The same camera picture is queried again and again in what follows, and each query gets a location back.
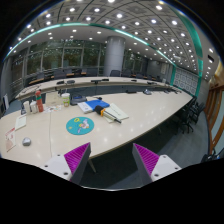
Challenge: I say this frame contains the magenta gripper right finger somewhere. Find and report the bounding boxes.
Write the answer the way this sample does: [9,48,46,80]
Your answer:
[131,142,183,186]

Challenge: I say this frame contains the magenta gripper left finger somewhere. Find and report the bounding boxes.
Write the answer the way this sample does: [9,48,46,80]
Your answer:
[44,142,92,185]

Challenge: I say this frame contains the round teal mouse pad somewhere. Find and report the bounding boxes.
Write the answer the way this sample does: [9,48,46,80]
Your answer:
[66,117,94,135]

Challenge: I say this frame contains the grey computer mouse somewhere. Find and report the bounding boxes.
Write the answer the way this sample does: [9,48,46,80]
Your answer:
[22,137,31,146]

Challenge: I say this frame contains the black orange handheld tool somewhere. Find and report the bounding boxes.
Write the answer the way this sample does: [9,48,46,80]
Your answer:
[95,105,121,123]

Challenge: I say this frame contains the black office chair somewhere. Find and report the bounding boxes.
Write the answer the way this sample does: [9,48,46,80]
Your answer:
[176,108,193,132]

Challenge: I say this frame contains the blue folder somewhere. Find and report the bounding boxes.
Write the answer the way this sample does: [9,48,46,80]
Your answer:
[85,99,110,110]

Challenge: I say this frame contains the dark blue bag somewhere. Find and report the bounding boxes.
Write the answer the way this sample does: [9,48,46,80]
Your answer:
[70,96,87,106]

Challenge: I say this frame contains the red orange bottle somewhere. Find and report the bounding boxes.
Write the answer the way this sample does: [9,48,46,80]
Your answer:
[35,90,44,112]

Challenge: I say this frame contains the white paper sheet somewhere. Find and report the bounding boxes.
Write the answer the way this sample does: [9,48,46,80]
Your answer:
[15,115,26,130]

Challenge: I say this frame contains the white canister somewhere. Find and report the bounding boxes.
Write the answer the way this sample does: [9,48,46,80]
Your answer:
[30,101,38,114]

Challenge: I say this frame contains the red white leaflet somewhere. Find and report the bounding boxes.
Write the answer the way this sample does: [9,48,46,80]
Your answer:
[5,128,16,151]

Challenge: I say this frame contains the grey round pillar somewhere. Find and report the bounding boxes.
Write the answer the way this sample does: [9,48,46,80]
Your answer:
[104,36,125,76]

